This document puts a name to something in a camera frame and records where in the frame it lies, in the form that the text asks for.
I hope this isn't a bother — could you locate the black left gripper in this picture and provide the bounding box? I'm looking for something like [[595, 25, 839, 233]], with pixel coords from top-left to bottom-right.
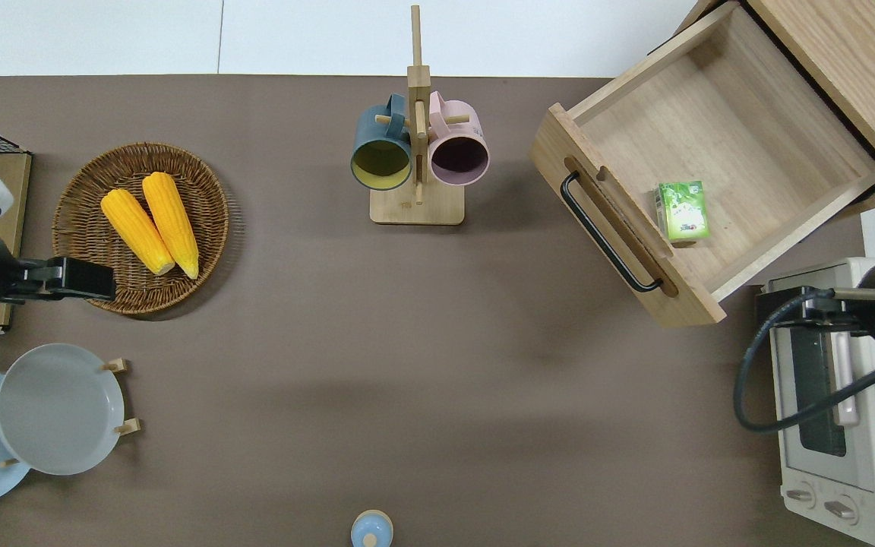
[[49, 257, 117, 304]]

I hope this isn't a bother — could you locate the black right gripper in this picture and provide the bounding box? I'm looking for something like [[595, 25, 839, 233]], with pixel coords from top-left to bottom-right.
[[755, 287, 815, 329]]

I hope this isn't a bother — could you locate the light wooden drawer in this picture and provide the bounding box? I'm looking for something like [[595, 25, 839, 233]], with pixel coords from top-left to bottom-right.
[[530, 2, 875, 328]]

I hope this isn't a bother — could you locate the yellow corn cob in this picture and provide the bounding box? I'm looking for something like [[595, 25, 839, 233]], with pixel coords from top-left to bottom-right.
[[100, 188, 176, 276], [142, 172, 201, 280]]

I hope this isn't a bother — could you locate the round wicker basket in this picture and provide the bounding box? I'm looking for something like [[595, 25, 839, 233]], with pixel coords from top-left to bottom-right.
[[52, 142, 230, 316]]

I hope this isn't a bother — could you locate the grey plate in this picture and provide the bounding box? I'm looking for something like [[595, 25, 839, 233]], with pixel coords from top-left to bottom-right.
[[0, 343, 125, 476]]

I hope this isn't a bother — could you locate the green drink carton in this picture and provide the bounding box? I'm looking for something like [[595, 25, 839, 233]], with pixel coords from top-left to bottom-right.
[[654, 181, 709, 244]]

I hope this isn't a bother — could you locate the wooden plate rack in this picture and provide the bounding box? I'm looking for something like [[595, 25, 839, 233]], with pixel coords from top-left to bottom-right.
[[0, 357, 141, 469]]

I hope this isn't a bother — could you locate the cream toaster oven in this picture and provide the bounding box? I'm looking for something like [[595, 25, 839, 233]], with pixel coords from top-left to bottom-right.
[[757, 257, 875, 547]]

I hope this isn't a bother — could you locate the light wooden cabinet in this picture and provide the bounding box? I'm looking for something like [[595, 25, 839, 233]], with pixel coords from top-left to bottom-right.
[[673, 0, 875, 215]]

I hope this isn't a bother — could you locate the dark teal mug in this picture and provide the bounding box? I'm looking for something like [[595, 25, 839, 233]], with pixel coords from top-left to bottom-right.
[[351, 93, 414, 191]]

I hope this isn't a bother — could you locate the wooden mug tree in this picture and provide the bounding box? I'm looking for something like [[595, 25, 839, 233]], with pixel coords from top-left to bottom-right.
[[369, 5, 471, 226]]

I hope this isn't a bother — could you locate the pink mug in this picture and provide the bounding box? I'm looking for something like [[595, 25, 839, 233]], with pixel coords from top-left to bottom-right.
[[428, 91, 491, 187]]

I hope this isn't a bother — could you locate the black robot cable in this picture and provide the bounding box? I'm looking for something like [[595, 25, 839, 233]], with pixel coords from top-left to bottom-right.
[[734, 289, 875, 434]]

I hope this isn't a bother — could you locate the black drawer handle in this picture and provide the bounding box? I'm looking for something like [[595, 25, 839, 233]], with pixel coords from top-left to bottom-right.
[[561, 171, 664, 293]]

